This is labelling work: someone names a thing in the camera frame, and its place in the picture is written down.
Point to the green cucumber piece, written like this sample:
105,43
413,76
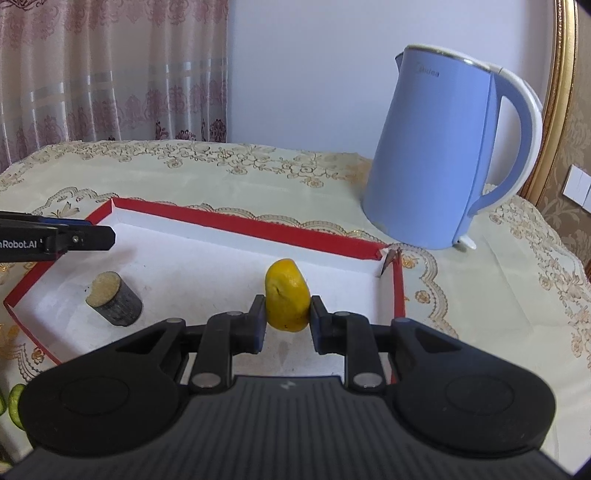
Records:
17,406
2,404

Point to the dark sugarcane piece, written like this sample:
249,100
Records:
115,302

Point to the large yellow fruit piece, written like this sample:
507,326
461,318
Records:
286,295

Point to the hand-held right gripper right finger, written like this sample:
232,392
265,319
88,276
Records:
316,325

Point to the red box white inside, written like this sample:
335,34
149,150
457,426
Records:
194,277

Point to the white wall switch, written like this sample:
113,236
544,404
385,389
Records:
578,185

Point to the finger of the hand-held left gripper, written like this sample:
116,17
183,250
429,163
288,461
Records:
51,222
87,238

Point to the pink patterned curtain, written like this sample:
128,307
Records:
111,69

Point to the cream embroidered tablecloth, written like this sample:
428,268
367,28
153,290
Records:
485,323

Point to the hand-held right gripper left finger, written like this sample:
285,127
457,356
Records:
258,325

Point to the blue electric kettle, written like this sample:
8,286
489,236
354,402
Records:
429,157

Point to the gold wall frame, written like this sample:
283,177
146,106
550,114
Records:
554,115

